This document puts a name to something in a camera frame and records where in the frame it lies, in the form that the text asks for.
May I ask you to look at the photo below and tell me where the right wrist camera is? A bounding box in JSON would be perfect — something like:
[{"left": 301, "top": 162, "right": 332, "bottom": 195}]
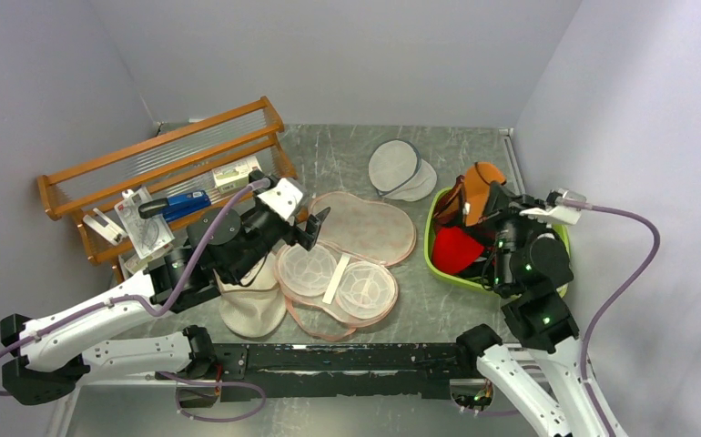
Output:
[{"left": 519, "top": 188, "right": 587, "bottom": 226}]

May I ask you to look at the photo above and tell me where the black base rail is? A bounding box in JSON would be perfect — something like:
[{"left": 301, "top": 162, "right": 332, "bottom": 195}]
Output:
[{"left": 178, "top": 342, "right": 481, "bottom": 402}]

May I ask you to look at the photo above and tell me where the red black garment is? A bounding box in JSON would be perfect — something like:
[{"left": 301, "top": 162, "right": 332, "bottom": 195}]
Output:
[{"left": 431, "top": 227, "right": 486, "bottom": 276}]

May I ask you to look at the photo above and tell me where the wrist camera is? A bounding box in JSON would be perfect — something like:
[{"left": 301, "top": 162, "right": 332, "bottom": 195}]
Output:
[
  {"left": 258, "top": 178, "right": 306, "bottom": 222},
  {"left": 519, "top": 188, "right": 587, "bottom": 226}
]

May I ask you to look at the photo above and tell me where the orange bra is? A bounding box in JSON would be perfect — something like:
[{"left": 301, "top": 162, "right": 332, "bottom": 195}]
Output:
[{"left": 463, "top": 162, "right": 506, "bottom": 227}]

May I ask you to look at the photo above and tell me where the blue black stapler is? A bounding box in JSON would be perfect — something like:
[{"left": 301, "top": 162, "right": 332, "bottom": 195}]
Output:
[{"left": 137, "top": 190, "right": 211, "bottom": 223}]

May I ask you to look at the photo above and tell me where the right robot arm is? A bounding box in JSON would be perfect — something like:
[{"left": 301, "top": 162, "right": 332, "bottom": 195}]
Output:
[{"left": 455, "top": 182, "right": 625, "bottom": 436}]

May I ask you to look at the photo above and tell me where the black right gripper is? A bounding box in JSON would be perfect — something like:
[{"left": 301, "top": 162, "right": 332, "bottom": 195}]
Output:
[{"left": 477, "top": 180, "right": 553, "bottom": 290}]

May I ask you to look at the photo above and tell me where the orange wooden shelf rack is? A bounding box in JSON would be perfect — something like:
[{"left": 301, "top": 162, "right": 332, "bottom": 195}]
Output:
[{"left": 36, "top": 97, "right": 298, "bottom": 282}]

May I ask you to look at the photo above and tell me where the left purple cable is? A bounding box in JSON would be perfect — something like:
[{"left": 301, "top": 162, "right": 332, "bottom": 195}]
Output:
[{"left": 0, "top": 178, "right": 273, "bottom": 398}]

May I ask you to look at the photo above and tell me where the small white box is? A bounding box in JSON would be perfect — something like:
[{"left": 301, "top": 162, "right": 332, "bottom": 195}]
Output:
[{"left": 118, "top": 254, "right": 155, "bottom": 279}]

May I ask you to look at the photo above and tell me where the cream bra laundry bag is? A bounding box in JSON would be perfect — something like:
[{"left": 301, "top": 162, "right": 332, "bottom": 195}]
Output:
[{"left": 216, "top": 256, "right": 287, "bottom": 339}]

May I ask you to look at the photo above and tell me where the white round mesh laundry bag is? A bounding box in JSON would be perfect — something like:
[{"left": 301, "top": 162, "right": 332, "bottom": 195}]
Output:
[{"left": 368, "top": 138, "right": 438, "bottom": 202}]

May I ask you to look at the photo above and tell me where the clear ruler set packet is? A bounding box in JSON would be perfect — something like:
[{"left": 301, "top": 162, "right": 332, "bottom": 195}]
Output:
[{"left": 114, "top": 187, "right": 175, "bottom": 259}]

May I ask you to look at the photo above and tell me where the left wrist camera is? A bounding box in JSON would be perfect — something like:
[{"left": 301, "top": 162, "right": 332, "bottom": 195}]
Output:
[{"left": 258, "top": 178, "right": 306, "bottom": 222}]

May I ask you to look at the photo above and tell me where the floral mesh bra laundry bag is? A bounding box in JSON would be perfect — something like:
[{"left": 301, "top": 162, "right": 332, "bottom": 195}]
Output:
[{"left": 275, "top": 191, "right": 417, "bottom": 341}]

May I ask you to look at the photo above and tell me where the white staples box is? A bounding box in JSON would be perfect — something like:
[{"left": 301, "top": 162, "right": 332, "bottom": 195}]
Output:
[{"left": 211, "top": 156, "right": 261, "bottom": 196}]

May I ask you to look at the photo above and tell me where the green plastic basket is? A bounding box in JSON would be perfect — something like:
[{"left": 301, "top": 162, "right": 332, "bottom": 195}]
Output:
[{"left": 425, "top": 182, "right": 574, "bottom": 299}]

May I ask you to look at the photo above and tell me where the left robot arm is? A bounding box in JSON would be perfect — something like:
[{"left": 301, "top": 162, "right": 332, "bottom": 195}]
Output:
[{"left": 0, "top": 196, "right": 329, "bottom": 405}]

